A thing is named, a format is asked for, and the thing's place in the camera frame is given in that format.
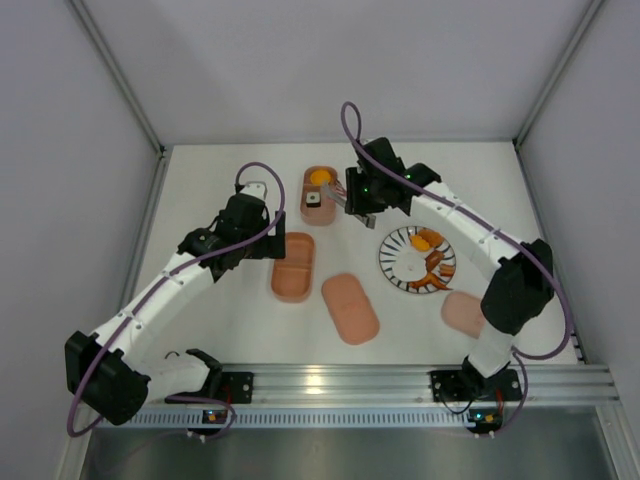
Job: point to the orange round toy food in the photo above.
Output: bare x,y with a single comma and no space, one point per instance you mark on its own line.
320,177

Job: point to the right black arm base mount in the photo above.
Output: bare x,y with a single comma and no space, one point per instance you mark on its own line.
464,385

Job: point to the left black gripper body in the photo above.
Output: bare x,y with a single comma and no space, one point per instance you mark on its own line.
275,236

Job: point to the grey slotted cable duct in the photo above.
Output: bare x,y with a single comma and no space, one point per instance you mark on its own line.
261,418

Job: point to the small brown toy meat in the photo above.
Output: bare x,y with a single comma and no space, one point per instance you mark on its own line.
446,270

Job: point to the brown toy sausage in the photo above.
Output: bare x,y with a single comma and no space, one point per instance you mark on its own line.
433,259

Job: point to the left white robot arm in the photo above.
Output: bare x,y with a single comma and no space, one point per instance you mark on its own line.
108,369

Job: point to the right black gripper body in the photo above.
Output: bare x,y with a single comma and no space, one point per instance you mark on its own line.
355,198

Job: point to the pink toy sweet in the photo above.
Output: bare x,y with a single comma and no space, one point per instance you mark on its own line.
340,191

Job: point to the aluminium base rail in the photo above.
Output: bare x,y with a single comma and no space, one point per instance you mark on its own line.
342,386

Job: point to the pink lunch box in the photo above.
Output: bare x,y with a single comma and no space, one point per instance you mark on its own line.
292,277
326,213

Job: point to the near pink lunch box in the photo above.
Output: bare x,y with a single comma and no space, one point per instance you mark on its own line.
292,277

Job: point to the far pink lunch box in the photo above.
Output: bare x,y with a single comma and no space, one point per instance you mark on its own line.
326,213

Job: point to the left aluminium frame post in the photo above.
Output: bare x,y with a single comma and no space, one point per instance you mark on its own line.
103,50

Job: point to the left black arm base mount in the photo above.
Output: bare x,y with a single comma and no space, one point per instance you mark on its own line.
228,387

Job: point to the pink box lid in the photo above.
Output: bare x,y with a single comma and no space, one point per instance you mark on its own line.
350,309
462,312

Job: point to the centre pink box lid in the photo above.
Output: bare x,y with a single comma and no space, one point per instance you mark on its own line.
350,309

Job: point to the right pink box lid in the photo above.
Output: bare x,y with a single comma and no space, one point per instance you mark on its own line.
462,312

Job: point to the metal tongs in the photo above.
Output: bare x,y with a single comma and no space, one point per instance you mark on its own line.
368,220

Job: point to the orange toy fried shrimp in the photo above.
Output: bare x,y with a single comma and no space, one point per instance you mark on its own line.
433,238

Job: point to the black white sushi roll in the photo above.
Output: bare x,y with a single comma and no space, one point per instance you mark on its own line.
313,199

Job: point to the yellow toy chicken drumstick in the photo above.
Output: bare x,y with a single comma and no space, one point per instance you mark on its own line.
419,243

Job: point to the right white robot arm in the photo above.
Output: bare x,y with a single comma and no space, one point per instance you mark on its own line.
519,274

